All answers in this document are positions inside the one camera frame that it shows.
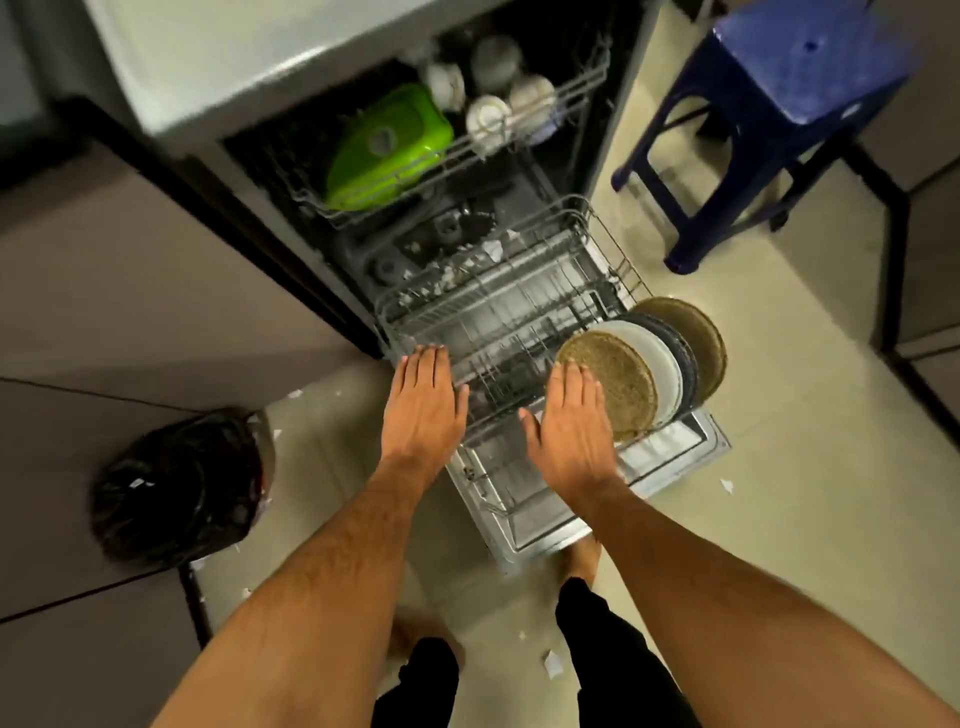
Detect person's left forearm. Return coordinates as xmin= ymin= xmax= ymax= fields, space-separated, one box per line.
xmin=150 ymin=456 xmax=451 ymax=728

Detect person's right foot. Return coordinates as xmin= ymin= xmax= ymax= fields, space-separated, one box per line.
xmin=557 ymin=535 xmax=603 ymax=591

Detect blue plastic stool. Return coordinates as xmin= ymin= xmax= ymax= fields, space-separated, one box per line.
xmin=610 ymin=0 xmax=921 ymax=276

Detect white plate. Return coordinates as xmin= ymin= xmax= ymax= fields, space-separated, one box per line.
xmin=591 ymin=318 xmax=686 ymax=431

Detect black trash bag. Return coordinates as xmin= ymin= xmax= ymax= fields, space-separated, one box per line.
xmin=89 ymin=406 xmax=278 ymax=569

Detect person's right hand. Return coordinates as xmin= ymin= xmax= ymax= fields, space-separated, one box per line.
xmin=518 ymin=359 xmax=624 ymax=516

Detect person's left hand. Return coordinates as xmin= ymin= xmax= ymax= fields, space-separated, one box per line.
xmin=381 ymin=344 xmax=471 ymax=482

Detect brown speckled plate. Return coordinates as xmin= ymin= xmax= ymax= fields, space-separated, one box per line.
xmin=554 ymin=329 xmax=660 ymax=446
xmin=629 ymin=296 xmax=729 ymax=407

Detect dark blue plate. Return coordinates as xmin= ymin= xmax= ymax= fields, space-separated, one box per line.
xmin=621 ymin=311 xmax=701 ymax=415

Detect dishwasher door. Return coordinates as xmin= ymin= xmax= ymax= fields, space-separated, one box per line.
xmin=442 ymin=408 xmax=733 ymax=576

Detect green plastic container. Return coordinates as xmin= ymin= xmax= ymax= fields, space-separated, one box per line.
xmin=323 ymin=81 xmax=457 ymax=213

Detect grey dishwasher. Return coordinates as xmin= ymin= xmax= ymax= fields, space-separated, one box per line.
xmin=81 ymin=0 xmax=733 ymax=576

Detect wire dishwasher rack with cups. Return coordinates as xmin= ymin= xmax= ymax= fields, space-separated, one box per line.
xmin=288 ymin=43 xmax=613 ymax=228

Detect brown cabinet with black frame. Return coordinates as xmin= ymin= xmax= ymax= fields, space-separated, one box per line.
xmin=846 ymin=0 xmax=960 ymax=454

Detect person's black shorts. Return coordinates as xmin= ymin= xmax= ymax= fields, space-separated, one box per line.
xmin=370 ymin=576 xmax=704 ymax=728

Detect person's right forearm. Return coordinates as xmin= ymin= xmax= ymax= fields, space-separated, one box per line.
xmin=572 ymin=478 xmax=960 ymax=728

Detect white cup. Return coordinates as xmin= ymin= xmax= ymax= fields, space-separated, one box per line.
xmin=470 ymin=33 xmax=525 ymax=93
xmin=423 ymin=61 xmax=467 ymax=113
xmin=464 ymin=95 xmax=514 ymax=158
xmin=507 ymin=73 xmax=561 ymax=145

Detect wire dishwasher rack with plates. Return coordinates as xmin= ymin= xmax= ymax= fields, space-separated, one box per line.
xmin=372 ymin=195 xmax=705 ymax=520

